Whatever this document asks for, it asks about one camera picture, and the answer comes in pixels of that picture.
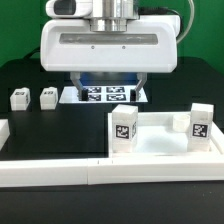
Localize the white U-shaped obstacle fence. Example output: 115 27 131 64
0 126 224 188

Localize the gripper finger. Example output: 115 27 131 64
70 72 88 101
130 73 147 102

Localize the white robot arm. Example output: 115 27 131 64
40 0 181 101

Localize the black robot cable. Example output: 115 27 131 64
22 48 43 61

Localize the white marker sheet with tags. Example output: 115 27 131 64
58 85 149 104

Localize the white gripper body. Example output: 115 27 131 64
40 0 180 73

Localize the white square tabletop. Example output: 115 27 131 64
108 112 224 158

